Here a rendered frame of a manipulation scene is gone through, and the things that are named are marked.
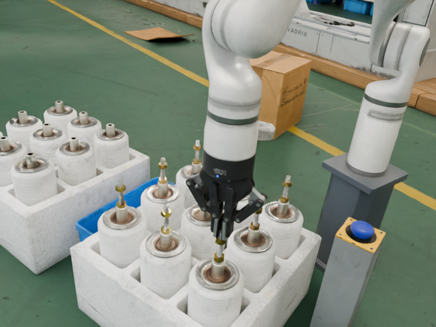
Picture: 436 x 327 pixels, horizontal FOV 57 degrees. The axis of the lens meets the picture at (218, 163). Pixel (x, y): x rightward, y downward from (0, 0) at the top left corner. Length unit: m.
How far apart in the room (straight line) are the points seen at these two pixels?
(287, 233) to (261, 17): 0.51
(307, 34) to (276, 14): 2.56
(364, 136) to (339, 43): 1.95
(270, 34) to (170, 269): 0.45
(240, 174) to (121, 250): 0.36
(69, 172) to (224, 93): 0.66
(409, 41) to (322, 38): 2.08
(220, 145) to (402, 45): 0.48
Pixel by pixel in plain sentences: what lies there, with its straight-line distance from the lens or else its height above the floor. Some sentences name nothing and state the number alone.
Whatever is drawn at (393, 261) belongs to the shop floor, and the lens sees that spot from 1.25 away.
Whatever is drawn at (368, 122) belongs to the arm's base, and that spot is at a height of 0.43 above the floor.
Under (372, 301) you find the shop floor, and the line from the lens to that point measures 1.11.
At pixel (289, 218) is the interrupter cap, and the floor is 0.25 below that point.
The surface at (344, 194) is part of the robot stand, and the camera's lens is 1.00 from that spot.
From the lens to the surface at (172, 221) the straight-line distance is 0.89.
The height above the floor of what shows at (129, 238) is 0.24.
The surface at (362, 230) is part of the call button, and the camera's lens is 0.75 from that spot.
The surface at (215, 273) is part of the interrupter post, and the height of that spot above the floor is 0.26.
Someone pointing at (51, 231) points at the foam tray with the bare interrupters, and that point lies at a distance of 1.06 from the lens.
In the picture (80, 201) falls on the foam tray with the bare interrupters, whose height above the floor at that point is 0.15.
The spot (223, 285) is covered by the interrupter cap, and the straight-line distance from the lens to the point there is 0.69.
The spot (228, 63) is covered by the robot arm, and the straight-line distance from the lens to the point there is 0.53.
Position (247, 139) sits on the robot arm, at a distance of 0.53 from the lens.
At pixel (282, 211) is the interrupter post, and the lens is 0.86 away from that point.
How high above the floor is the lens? 0.75
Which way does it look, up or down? 30 degrees down
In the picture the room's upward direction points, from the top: 5 degrees clockwise
